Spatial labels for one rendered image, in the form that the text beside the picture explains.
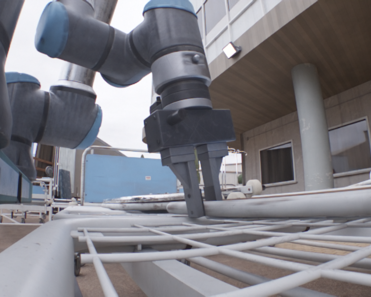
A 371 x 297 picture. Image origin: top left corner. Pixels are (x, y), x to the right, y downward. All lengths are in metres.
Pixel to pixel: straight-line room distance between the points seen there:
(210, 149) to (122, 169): 1.51
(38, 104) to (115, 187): 1.24
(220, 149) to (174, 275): 0.21
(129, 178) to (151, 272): 1.56
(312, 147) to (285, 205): 4.87
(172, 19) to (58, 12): 0.18
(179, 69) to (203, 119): 0.08
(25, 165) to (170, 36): 0.46
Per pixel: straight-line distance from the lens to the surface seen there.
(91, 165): 1.84
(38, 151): 13.40
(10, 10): 0.29
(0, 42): 0.27
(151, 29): 0.42
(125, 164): 1.87
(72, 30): 0.44
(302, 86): 5.52
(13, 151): 0.66
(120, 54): 0.47
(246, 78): 6.10
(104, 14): 0.83
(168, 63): 0.38
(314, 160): 5.08
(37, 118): 0.70
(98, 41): 0.45
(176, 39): 0.39
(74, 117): 0.73
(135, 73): 0.49
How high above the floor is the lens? 0.52
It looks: 11 degrees up
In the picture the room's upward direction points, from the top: 1 degrees counter-clockwise
